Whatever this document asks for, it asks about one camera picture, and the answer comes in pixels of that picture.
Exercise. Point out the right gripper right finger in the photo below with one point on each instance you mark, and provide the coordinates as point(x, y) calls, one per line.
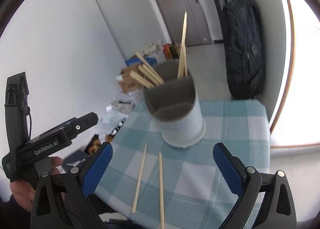
point(277, 209)

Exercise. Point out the brown cardboard box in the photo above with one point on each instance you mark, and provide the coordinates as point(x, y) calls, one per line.
point(125, 81)

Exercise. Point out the bamboo chopstick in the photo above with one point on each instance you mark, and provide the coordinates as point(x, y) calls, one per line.
point(161, 193)
point(134, 205)

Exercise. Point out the blue cardboard box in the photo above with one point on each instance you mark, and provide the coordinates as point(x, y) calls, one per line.
point(134, 60)

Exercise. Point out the yellow black bag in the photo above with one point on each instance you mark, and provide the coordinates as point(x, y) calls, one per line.
point(172, 51)

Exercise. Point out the teal checked tablecloth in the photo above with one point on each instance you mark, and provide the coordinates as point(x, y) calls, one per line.
point(195, 192)

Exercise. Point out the grey door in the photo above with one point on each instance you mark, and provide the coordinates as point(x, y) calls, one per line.
point(173, 12)

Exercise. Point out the dark jordan shoe box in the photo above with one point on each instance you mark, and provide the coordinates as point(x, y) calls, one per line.
point(74, 160)

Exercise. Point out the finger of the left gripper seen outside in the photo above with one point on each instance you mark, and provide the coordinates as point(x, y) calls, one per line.
point(76, 126)

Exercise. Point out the black backpack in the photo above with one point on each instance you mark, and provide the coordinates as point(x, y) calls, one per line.
point(244, 52)

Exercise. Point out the white utensil holder cup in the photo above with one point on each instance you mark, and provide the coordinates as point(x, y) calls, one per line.
point(175, 107)

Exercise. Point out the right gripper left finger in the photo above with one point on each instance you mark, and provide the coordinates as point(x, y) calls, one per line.
point(61, 201)

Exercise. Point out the white plastic bag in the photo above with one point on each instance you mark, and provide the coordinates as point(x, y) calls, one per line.
point(115, 116)

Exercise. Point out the left hand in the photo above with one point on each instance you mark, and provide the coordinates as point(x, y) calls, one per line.
point(24, 193)

